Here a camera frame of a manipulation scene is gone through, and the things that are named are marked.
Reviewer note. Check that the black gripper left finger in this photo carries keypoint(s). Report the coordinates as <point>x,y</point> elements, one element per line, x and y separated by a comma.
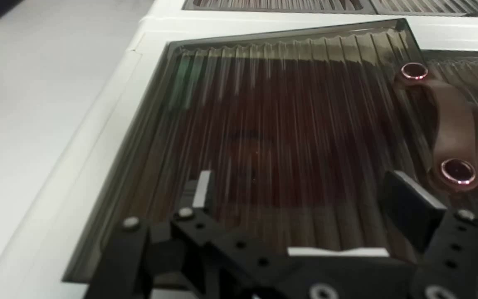
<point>213,261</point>

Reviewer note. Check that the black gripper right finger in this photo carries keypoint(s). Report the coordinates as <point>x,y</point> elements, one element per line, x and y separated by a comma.
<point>447,239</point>

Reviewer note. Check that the brown leather door handle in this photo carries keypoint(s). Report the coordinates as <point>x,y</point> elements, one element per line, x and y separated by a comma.
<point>454,151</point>

